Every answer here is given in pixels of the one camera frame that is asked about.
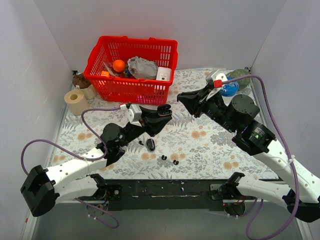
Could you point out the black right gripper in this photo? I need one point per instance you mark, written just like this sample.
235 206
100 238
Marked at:
203 103

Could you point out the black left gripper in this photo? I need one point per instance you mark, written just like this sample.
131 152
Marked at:
145 120

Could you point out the glossy black earbud charging case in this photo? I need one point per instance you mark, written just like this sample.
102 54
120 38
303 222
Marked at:
164 110

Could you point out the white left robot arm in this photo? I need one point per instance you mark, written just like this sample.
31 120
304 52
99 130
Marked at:
43 188

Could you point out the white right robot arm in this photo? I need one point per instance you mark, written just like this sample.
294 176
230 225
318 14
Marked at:
258 141

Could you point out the plastic-wrapped black earbud case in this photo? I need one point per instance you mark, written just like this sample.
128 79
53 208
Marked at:
150 144

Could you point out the blue-lidded white container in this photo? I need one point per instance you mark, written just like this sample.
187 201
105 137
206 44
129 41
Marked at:
228 91

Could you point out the floral patterned table mat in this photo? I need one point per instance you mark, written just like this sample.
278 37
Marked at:
203 148

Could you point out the white small box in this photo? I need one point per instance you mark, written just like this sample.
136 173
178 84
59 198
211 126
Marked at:
163 74

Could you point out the crumpled grey plastic bag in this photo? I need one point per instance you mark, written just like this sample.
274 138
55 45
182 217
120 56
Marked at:
141 68

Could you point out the red plastic shopping basket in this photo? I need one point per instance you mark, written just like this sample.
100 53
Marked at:
163 52

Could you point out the orange fruit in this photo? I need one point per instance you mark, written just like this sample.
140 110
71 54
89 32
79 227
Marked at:
119 65

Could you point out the clear snack packet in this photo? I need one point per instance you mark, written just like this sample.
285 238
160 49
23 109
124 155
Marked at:
108 66

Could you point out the beige paper roll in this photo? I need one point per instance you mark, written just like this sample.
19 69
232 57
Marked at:
76 101

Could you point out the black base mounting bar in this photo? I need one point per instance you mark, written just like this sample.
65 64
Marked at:
166 194

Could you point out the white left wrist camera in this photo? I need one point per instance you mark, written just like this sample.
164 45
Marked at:
133 113

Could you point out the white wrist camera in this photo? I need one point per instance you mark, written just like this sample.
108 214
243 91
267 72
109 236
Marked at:
218 79
133 113

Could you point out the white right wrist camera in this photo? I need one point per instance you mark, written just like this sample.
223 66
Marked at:
218 79

